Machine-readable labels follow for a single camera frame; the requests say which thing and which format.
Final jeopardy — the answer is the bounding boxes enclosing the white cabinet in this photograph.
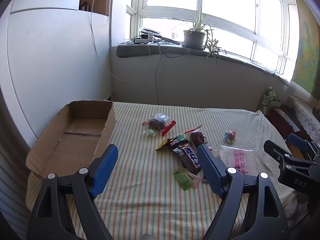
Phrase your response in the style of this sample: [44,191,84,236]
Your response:
[0,0,112,148]

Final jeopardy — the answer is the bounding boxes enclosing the brown chocolate bar blue print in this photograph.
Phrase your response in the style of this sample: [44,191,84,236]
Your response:
[167,138,202,176]

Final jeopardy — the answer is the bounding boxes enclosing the white lace cloth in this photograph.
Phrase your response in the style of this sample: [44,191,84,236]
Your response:
[286,80,320,140]

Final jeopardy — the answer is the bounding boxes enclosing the bread packet pink print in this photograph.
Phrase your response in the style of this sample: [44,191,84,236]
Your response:
[216,144,258,175]

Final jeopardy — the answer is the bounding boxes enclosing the pale small snack wrapper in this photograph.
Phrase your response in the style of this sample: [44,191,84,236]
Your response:
[189,172,202,188]

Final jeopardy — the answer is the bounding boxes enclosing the yellow candy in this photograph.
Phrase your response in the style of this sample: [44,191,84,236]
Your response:
[155,138,173,151]

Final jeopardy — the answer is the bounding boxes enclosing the green snack bag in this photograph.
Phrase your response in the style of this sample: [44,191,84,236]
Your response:
[256,87,282,114]

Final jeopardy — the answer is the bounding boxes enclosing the green candy packet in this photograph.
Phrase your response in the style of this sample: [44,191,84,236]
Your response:
[174,170,194,192]

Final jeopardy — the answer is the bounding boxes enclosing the thin white cable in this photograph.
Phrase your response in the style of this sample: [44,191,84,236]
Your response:
[89,0,141,82]

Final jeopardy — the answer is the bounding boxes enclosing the white framed window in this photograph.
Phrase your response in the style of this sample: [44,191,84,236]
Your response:
[126,0,300,80]

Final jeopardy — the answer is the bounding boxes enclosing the clear packet brown pastry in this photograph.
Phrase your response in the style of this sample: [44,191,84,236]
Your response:
[142,113,177,136]

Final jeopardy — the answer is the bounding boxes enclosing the wall map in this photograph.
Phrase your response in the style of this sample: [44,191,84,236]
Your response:
[291,0,320,93]

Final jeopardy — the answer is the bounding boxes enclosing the potted spider plant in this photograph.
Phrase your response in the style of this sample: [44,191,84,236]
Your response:
[172,6,213,50]

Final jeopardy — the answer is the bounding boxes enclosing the cardboard box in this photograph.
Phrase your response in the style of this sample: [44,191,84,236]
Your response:
[26,100,117,179]

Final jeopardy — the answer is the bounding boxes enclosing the grey hanging cable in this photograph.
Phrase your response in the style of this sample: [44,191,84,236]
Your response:
[154,40,163,104]

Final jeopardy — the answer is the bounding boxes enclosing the dark red box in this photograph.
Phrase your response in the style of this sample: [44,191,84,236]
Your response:
[266,107,300,140]

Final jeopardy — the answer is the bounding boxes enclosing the power strip and cables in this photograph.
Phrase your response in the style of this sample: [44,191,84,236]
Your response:
[139,27,162,39]

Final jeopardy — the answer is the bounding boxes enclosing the dark round patterned snack packet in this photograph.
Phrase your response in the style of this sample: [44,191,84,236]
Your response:
[184,124,208,148]

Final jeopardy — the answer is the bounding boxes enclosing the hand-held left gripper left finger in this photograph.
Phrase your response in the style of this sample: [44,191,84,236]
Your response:
[26,144,118,240]

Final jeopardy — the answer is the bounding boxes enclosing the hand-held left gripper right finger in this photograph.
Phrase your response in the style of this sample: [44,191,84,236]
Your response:
[197,144,290,240]

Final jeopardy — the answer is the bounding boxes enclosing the small trailing plant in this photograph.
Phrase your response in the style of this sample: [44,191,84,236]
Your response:
[204,29,227,67]

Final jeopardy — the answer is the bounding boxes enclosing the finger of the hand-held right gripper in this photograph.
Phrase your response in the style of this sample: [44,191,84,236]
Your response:
[264,140,320,196]
[287,133,320,161]

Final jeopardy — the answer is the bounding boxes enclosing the small colourful wrapped candy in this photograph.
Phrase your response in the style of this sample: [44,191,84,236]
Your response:
[224,130,237,143]

